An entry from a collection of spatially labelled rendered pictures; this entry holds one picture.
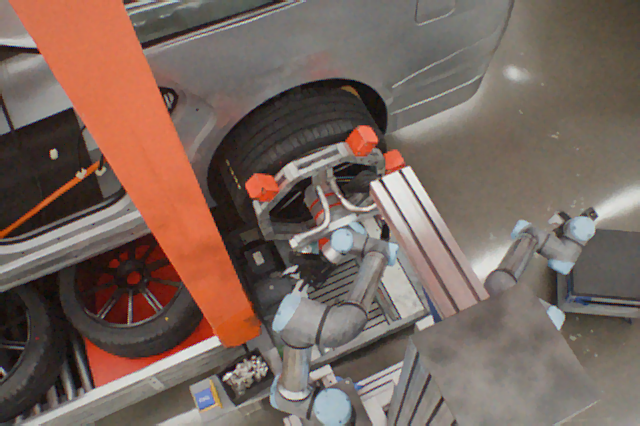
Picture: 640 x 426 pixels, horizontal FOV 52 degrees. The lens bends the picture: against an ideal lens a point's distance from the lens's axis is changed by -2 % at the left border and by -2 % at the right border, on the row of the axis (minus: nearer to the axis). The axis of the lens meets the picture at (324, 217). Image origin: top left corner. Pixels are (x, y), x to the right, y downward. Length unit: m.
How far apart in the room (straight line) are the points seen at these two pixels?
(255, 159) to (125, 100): 1.19
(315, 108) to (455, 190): 1.39
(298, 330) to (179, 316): 1.14
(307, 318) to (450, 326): 0.70
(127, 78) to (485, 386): 0.86
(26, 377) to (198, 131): 1.32
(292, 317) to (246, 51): 0.85
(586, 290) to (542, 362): 1.99
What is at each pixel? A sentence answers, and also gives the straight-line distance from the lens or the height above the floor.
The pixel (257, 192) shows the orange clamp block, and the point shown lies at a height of 1.11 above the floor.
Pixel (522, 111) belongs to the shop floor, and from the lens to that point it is 4.06.
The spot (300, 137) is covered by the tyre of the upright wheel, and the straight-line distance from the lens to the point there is 2.43.
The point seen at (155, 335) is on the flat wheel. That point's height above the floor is 0.50.
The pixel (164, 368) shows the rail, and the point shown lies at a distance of 3.01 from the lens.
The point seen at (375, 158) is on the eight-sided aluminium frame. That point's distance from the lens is 2.58.
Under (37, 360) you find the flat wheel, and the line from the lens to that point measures 3.09.
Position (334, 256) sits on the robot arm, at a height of 1.10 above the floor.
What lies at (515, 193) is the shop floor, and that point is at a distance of 3.75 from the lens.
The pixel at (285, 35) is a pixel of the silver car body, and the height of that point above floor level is 1.58.
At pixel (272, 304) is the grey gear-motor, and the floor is 0.38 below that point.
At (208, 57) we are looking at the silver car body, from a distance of 2.14.
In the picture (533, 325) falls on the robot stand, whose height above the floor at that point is 2.03.
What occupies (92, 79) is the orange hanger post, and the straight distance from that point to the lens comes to 1.30.
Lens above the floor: 3.20
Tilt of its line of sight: 63 degrees down
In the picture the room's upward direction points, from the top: 5 degrees counter-clockwise
